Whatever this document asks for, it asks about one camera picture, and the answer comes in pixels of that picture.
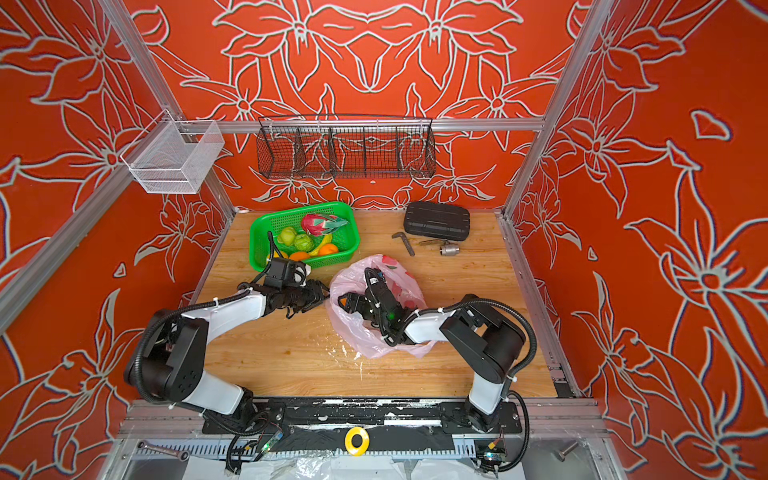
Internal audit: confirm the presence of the green plastic basket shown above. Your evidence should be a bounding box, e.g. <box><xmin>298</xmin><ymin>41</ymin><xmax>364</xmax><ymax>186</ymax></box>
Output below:
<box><xmin>248</xmin><ymin>202</ymin><xmax>360</xmax><ymax>271</ymax></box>

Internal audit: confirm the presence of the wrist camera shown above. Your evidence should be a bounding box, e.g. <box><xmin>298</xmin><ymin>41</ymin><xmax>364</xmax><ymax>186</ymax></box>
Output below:
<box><xmin>264</xmin><ymin>257</ymin><xmax>311</xmax><ymax>289</ymax></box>
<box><xmin>364</xmin><ymin>268</ymin><xmax>388</xmax><ymax>295</ymax></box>

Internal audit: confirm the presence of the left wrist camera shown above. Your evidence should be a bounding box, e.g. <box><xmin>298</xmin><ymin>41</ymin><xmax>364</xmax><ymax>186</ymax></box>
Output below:
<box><xmin>264</xmin><ymin>257</ymin><xmax>311</xmax><ymax>289</ymax></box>

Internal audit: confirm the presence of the metal drill chuck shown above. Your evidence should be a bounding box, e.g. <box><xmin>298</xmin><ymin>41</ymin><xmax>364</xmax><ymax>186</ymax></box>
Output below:
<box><xmin>418</xmin><ymin>239</ymin><xmax>461</xmax><ymax>257</ymax></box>

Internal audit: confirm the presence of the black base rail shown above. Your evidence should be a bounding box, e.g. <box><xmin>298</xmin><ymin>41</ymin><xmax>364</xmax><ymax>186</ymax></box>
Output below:
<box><xmin>201</xmin><ymin>397</ymin><xmax>523</xmax><ymax>434</ymax></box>

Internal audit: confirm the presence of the silver wrench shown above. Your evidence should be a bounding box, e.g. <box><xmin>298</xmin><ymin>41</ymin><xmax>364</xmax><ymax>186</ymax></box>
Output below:
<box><xmin>136</xmin><ymin>440</ymin><xmax>190</xmax><ymax>462</ymax></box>

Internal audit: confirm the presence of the pink plastic bag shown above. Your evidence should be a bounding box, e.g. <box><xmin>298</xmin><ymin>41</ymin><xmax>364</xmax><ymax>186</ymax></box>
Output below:
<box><xmin>325</xmin><ymin>254</ymin><xmax>435</xmax><ymax>359</ymax></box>

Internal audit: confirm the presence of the black hex key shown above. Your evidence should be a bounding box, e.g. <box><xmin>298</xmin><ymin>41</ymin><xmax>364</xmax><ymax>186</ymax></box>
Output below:
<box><xmin>391</xmin><ymin>231</ymin><xmax>416</xmax><ymax>257</ymax></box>

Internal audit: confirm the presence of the yellow banana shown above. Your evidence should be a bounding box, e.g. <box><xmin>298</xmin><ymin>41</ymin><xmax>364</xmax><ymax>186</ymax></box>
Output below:
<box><xmin>309</xmin><ymin>234</ymin><xmax>333</xmax><ymax>257</ymax></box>

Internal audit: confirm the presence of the red dragon fruit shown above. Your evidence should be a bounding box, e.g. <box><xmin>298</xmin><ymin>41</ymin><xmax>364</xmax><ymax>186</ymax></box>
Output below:
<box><xmin>300</xmin><ymin>213</ymin><xmax>348</xmax><ymax>236</ymax></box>

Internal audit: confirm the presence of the black tool case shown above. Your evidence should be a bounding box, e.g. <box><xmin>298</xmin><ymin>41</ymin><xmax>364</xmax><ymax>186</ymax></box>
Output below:
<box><xmin>403</xmin><ymin>201</ymin><xmax>471</xmax><ymax>241</ymax></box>

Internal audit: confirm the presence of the black wire wall basket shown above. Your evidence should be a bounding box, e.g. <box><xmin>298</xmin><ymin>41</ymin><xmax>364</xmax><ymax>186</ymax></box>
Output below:
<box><xmin>255</xmin><ymin>114</ymin><xmax>437</xmax><ymax>180</ymax></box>

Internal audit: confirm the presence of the green pear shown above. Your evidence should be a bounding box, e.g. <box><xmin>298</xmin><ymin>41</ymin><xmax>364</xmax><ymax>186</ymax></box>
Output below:
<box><xmin>293</xmin><ymin>233</ymin><xmax>315</xmax><ymax>253</ymax></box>
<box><xmin>277</xmin><ymin>227</ymin><xmax>298</xmax><ymax>246</ymax></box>

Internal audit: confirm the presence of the yellow tape roll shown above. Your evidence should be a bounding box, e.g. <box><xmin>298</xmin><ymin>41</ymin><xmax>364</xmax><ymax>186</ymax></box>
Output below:
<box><xmin>344</xmin><ymin>426</ymin><xmax>370</xmax><ymax>457</ymax></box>

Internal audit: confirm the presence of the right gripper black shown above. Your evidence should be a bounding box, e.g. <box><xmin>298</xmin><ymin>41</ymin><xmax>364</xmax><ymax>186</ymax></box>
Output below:
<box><xmin>333</xmin><ymin>292</ymin><xmax>390</xmax><ymax>331</ymax></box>

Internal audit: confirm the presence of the white mesh wall basket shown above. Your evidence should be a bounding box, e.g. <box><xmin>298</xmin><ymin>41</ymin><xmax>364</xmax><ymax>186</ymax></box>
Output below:
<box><xmin>120</xmin><ymin>120</ymin><xmax>225</xmax><ymax>194</ymax></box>

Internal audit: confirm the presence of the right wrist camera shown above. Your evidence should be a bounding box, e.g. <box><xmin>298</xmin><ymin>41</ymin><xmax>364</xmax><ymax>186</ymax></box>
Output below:
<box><xmin>364</xmin><ymin>268</ymin><xmax>388</xmax><ymax>295</ymax></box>

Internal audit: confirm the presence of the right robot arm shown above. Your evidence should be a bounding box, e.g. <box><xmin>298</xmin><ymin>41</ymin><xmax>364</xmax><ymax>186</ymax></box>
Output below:
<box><xmin>337</xmin><ymin>267</ymin><xmax>537</xmax><ymax>432</ymax></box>

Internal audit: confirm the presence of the orange fruit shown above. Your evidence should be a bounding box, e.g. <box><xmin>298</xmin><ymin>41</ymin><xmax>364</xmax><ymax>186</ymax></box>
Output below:
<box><xmin>318</xmin><ymin>243</ymin><xmax>339</xmax><ymax>256</ymax></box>
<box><xmin>289</xmin><ymin>251</ymin><xmax>311</xmax><ymax>262</ymax></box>

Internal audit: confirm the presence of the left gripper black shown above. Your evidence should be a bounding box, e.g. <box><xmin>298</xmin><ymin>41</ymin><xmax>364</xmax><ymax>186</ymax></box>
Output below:
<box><xmin>283</xmin><ymin>278</ymin><xmax>335</xmax><ymax>310</ymax></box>

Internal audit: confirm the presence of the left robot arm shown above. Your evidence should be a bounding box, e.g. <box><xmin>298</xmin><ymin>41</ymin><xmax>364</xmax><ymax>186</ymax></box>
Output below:
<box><xmin>124</xmin><ymin>232</ymin><xmax>329</xmax><ymax>433</ymax></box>

